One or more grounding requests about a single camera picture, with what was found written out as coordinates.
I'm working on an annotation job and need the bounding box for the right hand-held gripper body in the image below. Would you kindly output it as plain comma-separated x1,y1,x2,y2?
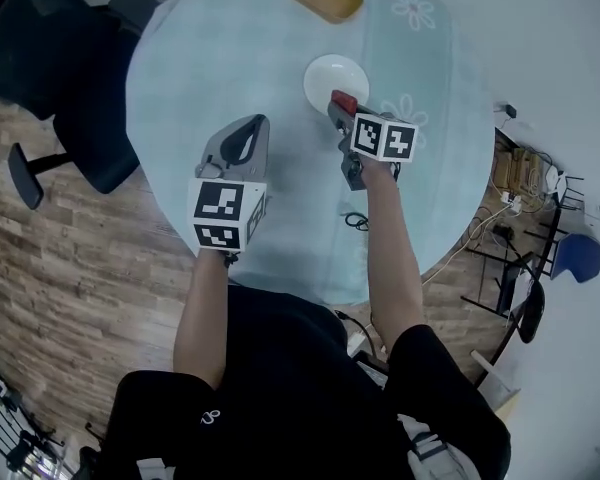
336,110,419,192

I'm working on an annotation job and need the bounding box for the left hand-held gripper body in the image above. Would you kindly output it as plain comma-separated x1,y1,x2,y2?
186,132,272,255

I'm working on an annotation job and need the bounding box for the red piece of meat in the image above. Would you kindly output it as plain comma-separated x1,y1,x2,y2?
330,89,358,115

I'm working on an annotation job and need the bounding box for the white round plate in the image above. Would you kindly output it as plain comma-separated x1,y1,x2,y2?
302,54,371,115

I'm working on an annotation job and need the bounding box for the person's right forearm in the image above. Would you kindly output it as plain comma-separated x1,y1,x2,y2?
361,158,430,355

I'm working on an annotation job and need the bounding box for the person's left forearm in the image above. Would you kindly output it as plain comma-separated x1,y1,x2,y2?
171,247,242,393

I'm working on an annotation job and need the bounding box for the light blue flowered tablecloth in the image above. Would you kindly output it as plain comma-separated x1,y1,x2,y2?
124,0,498,306

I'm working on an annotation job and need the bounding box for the wooden crate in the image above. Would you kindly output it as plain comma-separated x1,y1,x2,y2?
491,136,547,205

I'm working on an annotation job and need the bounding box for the white power strip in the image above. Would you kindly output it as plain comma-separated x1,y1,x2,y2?
499,191,524,215

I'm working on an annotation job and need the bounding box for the white round device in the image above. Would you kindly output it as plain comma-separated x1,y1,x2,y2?
541,167,569,200

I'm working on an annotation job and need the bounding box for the black metal rack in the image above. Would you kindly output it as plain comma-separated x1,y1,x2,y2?
460,173,587,319

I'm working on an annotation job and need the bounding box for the black office chair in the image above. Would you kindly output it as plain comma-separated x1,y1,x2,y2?
0,0,162,211

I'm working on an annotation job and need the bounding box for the person's black shirt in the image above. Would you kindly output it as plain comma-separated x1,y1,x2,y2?
103,284,512,480

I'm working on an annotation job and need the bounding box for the blue plastic chair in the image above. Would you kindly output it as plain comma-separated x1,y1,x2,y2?
549,232,600,285

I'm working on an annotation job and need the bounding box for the light wooden board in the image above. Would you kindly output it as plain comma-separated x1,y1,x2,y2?
469,349,522,425

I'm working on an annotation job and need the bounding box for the black equipment stand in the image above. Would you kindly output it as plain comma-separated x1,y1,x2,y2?
0,355,101,480

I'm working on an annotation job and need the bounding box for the black coiled cable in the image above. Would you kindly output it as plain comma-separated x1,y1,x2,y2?
343,211,371,232

